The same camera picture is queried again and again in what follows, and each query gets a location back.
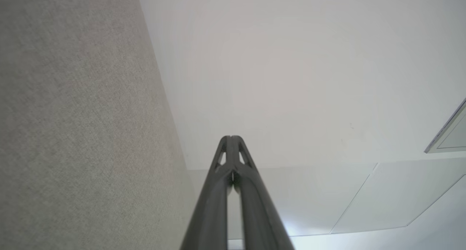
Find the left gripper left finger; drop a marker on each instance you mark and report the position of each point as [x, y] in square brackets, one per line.
[211, 206]

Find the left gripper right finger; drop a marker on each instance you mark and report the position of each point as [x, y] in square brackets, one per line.
[262, 213]

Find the white framed wall panel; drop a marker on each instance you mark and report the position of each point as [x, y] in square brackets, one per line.
[451, 133]

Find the grey fabric sofa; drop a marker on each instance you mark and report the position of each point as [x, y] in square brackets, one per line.
[72, 133]

